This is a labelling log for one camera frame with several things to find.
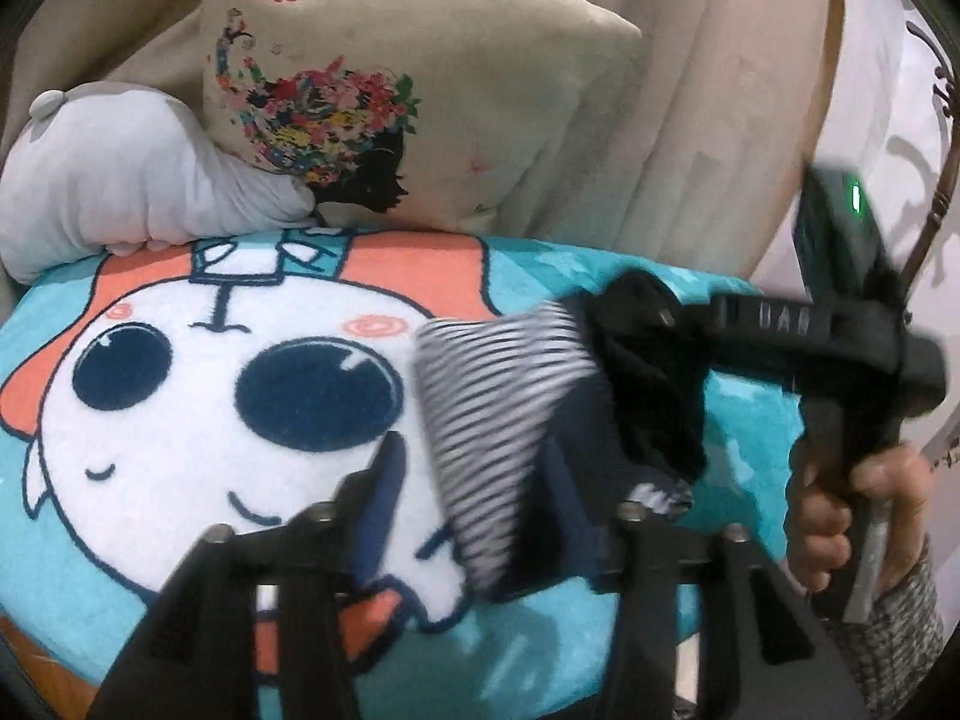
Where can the dark pants with striped waistband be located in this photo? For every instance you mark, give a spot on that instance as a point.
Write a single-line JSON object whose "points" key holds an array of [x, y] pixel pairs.
{"points": [[487, 435]]}

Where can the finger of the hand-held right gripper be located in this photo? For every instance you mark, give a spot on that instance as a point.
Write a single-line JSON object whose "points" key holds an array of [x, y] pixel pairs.
{"points": [[637, 307]]}

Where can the dark ornate metal stand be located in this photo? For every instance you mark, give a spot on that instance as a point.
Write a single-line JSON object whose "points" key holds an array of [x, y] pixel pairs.
{"points": [[937, 165]]}

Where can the grey plush toy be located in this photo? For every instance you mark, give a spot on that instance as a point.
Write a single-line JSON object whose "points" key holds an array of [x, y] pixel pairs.
{"points": [[127, 172]]}

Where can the beige floral printed pillow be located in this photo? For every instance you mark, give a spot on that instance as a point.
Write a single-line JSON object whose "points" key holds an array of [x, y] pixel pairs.
{"points": [[390, 90]]}

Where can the person's right hand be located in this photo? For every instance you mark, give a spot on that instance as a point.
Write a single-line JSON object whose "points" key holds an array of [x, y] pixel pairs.
{"points": [[825, 525]]}

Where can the person's right forearm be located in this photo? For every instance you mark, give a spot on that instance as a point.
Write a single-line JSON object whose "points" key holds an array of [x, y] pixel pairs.
{"points": [[900, 637]]}

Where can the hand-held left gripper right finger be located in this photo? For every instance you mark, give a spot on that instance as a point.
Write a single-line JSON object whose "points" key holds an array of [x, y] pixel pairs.
{"points": [[654, 570]]}

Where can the teal cartoon printed blanket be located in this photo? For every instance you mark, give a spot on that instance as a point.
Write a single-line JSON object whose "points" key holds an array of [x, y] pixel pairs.
{"points": [[187, 405]]}

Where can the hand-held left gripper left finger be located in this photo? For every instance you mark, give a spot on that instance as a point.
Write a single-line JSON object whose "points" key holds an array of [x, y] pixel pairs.
{"points": [[384, 510]]}

